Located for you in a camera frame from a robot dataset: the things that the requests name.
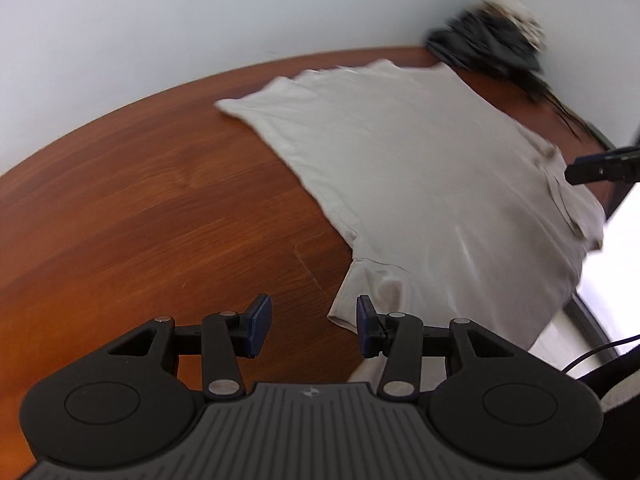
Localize white fluffy fabric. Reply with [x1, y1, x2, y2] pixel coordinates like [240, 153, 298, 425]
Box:
[600, 370, 640, 413]

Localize black cable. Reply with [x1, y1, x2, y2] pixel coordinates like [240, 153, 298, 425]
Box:
[560, 332, 640, 377]

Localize beige satin shirt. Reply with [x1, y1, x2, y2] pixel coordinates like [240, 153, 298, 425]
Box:
[217, 60, 605, 349]

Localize dark grey garment pile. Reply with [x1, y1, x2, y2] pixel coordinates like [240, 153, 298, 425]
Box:
[423, 6, 549, 100]

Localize white cloth bundle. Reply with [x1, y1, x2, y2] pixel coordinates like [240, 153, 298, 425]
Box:
[480, 0, 547, 52]

